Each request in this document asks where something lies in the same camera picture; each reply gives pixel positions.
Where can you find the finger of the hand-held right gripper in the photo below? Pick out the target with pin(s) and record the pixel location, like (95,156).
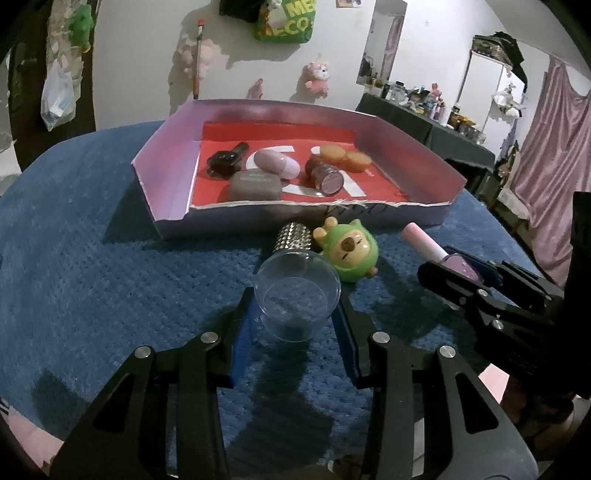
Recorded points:
(457,288)
(512,279)

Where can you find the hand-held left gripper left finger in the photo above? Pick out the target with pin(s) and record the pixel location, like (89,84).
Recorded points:
(242,344)

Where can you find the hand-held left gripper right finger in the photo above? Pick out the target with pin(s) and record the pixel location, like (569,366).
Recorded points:
(348,344)

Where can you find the pink capped cosmetic bottle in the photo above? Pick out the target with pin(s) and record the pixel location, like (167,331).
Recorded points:
(422,240)

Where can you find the clear plastic cup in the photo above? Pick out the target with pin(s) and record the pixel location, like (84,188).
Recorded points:
(295,295)

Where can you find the red cardboard box tray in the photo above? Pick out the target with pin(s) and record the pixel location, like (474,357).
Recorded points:
(383,184)

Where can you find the brown rounded case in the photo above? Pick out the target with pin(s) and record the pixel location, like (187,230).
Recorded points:
(255,185)

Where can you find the brown jar with pink lid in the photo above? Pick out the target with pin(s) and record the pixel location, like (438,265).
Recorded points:
(328,180)

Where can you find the orange round container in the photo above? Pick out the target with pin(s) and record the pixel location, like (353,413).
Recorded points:
(358,160)
(332,152)

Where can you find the pink oval case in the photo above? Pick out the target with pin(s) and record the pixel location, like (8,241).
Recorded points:
(277,162)

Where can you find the green animal toy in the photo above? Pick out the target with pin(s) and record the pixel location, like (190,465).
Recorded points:
(351,251)

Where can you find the pink curtain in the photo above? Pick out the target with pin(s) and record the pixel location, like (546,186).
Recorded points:
(549,175)

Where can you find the silver studded cylinder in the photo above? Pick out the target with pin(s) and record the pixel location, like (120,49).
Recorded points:
(292,236)

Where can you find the table with dark cloth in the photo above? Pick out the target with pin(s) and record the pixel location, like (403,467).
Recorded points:
(443,138)

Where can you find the blue knitted blanket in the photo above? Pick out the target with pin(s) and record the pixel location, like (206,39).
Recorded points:
(92,277)

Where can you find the white hanging plush toy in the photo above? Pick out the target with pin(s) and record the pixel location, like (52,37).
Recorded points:
(508,102)

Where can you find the black wristwatch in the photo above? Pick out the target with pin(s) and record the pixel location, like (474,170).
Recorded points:
(224,160)

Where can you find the group of bottles and figurines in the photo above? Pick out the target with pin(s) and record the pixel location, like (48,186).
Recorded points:
(429,104)

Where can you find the white cabinet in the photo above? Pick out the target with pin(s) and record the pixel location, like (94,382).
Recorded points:
(480,92)

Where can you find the dark bag on cabinet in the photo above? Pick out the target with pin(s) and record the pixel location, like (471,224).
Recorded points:
(498,48)

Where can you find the pink pig plush toy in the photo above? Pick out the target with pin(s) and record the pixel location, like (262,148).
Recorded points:
(316,78)

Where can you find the pale pink plush toy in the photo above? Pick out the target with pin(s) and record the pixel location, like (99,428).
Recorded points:
(208,53)

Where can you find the clear plastic bag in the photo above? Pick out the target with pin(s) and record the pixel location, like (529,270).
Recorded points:
(57,99)

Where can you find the green shopping bag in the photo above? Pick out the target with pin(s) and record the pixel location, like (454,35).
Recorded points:
(288,23)

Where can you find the dark wooden door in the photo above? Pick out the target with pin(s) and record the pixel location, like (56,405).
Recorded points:
(25,115)

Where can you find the black hanging bag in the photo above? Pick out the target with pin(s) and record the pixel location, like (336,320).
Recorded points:
(240,8)

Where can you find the green plush toy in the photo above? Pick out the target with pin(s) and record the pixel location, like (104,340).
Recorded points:
(83,25)

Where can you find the camouflage hanging cloth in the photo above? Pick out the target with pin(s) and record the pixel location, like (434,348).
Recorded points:
(57,37)

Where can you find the wall mirror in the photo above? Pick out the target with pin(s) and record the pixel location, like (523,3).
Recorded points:
(381,41)

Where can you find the wall photo poster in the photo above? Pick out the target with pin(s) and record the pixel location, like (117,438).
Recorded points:
(350,3)

